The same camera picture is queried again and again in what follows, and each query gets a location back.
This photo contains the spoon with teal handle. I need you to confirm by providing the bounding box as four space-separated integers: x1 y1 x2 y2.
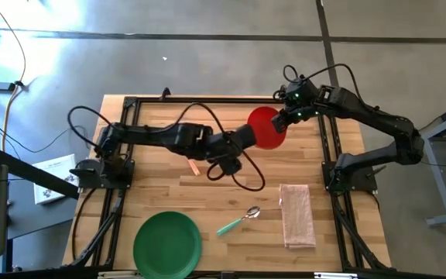
215 205 262 237

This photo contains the grey metal table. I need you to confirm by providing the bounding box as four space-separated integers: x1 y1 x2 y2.
420 96 446 228

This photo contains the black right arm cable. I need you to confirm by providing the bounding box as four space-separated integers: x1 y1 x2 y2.
283 63 365 102

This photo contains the small orange stick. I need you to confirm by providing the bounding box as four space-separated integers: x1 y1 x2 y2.
187 158 201 177

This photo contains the black desk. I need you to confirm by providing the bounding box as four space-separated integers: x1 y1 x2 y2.
0 146 81 272

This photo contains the black left arm shoulder cable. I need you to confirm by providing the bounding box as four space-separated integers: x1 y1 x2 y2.
67 105 112 150

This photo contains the black table side cable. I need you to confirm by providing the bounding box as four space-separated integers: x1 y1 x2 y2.
70 187 98 261

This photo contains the green plate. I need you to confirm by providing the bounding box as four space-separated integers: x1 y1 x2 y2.
132 210 204 279

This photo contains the silver bracket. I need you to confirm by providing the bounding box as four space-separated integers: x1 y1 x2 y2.
314 272 359 279
98 270 139 279

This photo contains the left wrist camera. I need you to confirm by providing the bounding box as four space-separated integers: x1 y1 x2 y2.
217 154 243 176

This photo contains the yellow floor cable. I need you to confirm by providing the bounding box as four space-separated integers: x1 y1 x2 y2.
0 0 28 153

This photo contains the thin black floor cable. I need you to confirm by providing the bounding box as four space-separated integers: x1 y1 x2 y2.
0 122 89 154

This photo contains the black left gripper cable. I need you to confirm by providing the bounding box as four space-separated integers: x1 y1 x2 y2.
160 102 266 193

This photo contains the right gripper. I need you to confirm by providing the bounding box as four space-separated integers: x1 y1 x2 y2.
271 104 317 135

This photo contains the red bowl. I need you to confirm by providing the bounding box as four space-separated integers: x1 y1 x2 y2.
246 105 288 150

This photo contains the black aluminium table frame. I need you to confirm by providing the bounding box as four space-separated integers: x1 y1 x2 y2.
62 95 393 279

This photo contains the white printed box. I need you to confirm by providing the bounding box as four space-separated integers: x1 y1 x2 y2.
32 153 80 205

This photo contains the beige napkin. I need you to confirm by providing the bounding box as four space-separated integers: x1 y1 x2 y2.
278 183 317 250

